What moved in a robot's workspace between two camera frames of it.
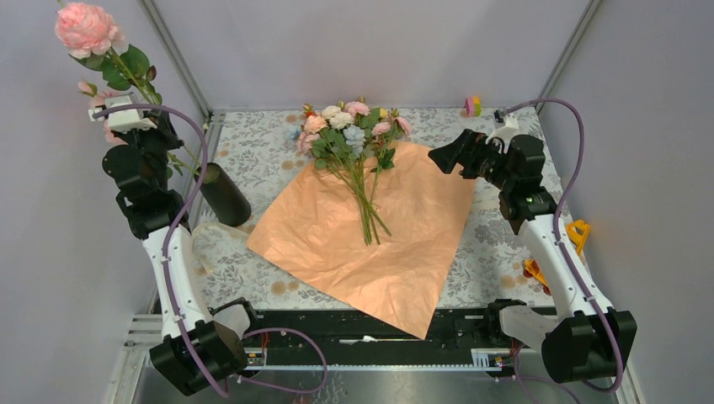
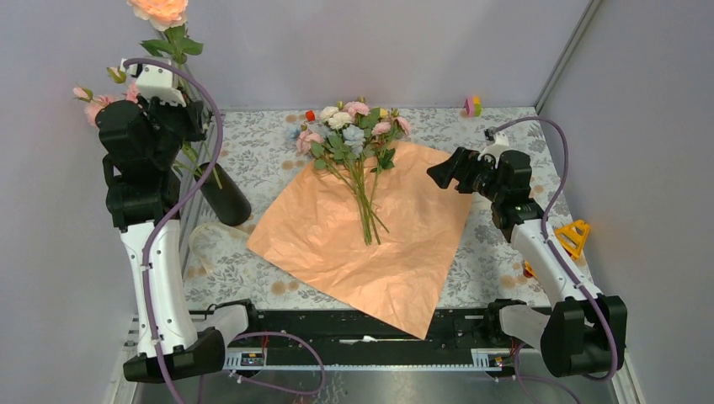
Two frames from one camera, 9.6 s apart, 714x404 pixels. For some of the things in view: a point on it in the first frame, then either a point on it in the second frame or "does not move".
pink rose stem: (125, 69) to (190, 160)
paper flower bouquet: (354, 143) does not move
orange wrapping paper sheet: (318, 232) does not move
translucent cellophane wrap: (211, 241) does not move
